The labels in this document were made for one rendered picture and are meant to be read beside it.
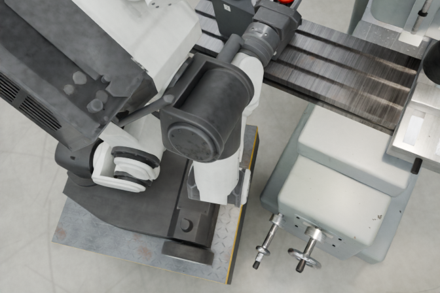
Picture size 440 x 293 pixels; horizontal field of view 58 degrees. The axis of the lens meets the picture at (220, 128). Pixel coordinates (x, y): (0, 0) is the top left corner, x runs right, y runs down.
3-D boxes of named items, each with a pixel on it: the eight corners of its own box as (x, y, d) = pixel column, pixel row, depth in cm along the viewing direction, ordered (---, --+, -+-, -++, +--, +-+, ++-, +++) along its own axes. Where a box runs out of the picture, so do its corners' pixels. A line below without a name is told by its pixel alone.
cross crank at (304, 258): (314, 281, 132) (317, 280, 121) (281, 263, 136) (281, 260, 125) (334, 238, 136) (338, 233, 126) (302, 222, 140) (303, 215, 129)
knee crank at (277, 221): (262, 273, 144) (260, 272, 138) (247, 264, 146) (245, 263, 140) (288, 219, 150) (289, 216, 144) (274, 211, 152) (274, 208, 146)
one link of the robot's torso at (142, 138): (128, 172, 124) (-3, 103, 86) (145, 121, 130) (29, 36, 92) (169, 176, 116) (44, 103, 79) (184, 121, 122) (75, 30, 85)
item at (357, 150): (397, 199, 123) (408, 190, 112) (294, 152, 134) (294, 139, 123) (451, 72, 136) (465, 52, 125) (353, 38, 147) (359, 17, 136)
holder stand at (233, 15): (275, 61, 125) (274, 21, 107) (219, 33, 132) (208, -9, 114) (295, 33, 128) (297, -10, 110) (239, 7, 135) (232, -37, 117)
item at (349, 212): (343, 263, 173) (370, 250, 118) (277, 228, 183) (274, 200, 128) (410, 112, 195) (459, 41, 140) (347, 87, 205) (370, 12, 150)
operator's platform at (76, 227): (91, 251, 209) (50, 242, 172) (129, 132, 232) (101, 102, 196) (236, 286, 192) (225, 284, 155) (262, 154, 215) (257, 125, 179)
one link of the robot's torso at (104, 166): (100, 186, 156) (84, 177, 144) (116, 139, 163) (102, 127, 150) (148, 196, 151) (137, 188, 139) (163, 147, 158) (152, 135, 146)
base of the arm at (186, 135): (202, 178, 66) (228, 148, 56) (136, 135, 65) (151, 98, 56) (238, 116, 74) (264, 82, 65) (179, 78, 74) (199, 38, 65)
